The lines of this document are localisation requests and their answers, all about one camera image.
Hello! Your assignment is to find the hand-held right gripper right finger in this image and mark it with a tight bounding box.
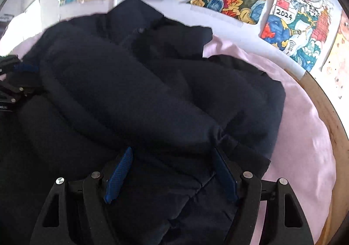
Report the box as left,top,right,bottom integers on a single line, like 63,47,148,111
212,147,314,245

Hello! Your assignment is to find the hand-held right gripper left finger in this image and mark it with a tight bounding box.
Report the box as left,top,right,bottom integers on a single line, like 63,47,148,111
29,147,134,245

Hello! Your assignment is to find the dark navy jacket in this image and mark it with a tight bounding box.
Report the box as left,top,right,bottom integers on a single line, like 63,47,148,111
0,0,286,245

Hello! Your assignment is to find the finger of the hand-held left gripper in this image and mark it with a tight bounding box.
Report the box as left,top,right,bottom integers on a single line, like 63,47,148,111
0,55,37,74
0,81,41,104

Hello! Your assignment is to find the yellow pig drawing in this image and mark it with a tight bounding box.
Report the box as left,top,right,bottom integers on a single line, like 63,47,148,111
321,10,349,99

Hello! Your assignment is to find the pink blanket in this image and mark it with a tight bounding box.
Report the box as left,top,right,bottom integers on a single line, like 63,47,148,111
0,34,337,245

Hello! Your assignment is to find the bright window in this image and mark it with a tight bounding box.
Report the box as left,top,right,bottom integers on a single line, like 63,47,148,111
0,0,42,52

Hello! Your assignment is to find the wooden bed frame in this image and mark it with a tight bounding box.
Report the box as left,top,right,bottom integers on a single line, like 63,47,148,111
284,69,349,245

